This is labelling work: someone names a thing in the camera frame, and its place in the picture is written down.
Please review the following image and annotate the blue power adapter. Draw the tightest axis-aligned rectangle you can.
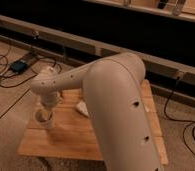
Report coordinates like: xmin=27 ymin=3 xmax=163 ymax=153
xmin=9 ymin=60 xmax=28 ymax=74

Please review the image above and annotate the wooden table board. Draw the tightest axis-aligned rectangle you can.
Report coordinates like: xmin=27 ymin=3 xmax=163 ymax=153
xmin=17 ymin=79 xmax=169 ymax=166

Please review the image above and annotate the black cable right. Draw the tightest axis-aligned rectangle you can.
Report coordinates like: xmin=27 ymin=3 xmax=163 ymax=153
xmin=163 ymin=75 xmax=195 ymax=162

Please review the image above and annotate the black cable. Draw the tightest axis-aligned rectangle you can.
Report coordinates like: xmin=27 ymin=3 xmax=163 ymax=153
xmin=0 ymin=46 xmax=63 ymax=128
xmin=163 ymin=75 xmax=195 ymax=162

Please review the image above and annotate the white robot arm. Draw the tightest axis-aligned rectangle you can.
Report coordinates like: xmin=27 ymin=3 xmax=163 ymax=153
xmin=31 ymin=52 xmax=164 ymax=171

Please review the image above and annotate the black cable left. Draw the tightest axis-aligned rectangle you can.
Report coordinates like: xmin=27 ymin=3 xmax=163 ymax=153
xmin=0 ymin=46 xmax=63 ymax=128

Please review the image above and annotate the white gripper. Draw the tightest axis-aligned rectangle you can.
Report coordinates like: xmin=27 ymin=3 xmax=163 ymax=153
xmin=40 ymin=92 xmax=60 ymax=111

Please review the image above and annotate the wooden long rail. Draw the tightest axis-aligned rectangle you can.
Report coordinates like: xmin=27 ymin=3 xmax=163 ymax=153
xmin=0 ymin=15 xmax=195 ymax=86

